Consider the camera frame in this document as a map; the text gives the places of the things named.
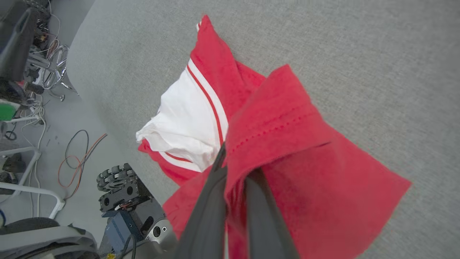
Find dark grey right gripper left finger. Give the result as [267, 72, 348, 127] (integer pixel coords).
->
[174, 143, 228, 259]

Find robot wheeled base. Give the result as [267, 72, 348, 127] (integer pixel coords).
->
[96, 163, 180, 259]

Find black omni wheel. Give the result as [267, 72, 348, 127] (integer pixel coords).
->
[96, 163, 138, 192]

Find chrome chair base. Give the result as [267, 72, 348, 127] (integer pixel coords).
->
[27, 44, 80, 102]

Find black looped floor cable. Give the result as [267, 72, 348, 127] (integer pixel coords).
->
[65, 129, 90, 170]

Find white tube frame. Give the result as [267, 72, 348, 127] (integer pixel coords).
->
[0, 146, 66, 221]

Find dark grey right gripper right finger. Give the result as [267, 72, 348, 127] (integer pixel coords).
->
[244, 168, 300, 259]

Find blue electronics box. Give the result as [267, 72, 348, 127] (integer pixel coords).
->
[102, 210, 144, 254]

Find green object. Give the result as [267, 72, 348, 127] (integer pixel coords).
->
[0, 102, 21, 122]

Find red and white jersey garment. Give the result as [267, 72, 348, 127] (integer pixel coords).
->
[135, 14, 412, 259]

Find grey curved robot body cover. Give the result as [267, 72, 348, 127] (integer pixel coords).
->
[0, 217, 100, 259]

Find red and black floor cables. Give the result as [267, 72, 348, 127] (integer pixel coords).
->
[57, 133, 108, 200]

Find white floor cable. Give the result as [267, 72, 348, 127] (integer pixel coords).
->
[14, 97, 48, 218]

